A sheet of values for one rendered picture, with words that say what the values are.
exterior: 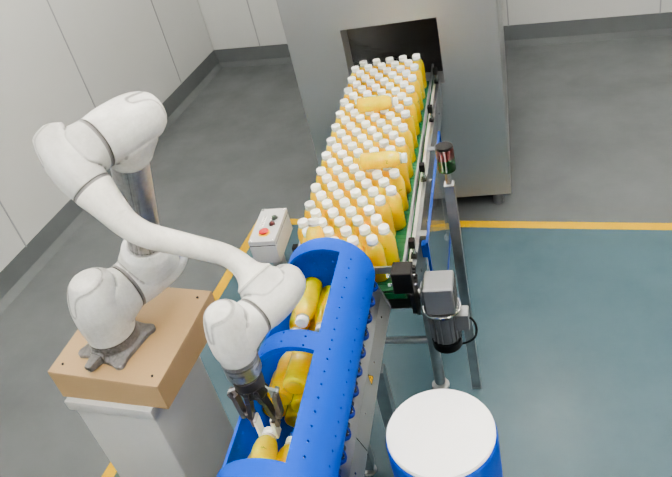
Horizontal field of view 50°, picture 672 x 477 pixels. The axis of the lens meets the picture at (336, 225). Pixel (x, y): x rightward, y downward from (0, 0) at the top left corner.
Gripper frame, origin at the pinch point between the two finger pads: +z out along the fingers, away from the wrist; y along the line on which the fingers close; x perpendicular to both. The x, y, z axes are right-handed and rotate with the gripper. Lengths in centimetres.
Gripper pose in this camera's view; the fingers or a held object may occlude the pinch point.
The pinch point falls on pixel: (267, 425)
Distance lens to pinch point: 190.5
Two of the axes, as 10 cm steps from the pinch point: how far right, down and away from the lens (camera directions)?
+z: 2.1, 7.9, 5.7
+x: 1.7, -6.1, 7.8
